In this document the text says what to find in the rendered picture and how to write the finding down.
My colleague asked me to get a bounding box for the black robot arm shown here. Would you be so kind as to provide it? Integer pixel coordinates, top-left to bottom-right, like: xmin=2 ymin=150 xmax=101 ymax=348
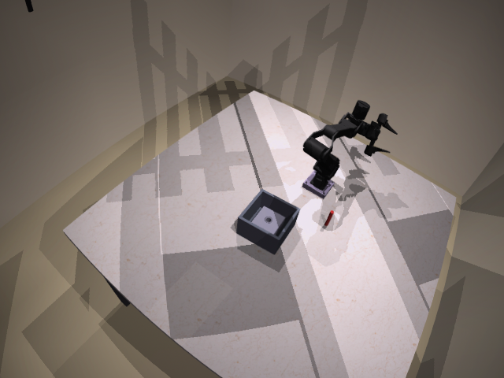
xmin=303 ymin=100 xmax=380 ymax=191

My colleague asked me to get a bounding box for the red peg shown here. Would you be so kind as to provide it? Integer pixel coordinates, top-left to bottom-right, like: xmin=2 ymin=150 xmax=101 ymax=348
xmin=324 ymin=210 xmax=334 ymax=226

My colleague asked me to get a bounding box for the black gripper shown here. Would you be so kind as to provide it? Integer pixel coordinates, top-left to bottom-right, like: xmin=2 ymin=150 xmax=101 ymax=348
xmin=358 ymin=113 xmax=398 ymax=157

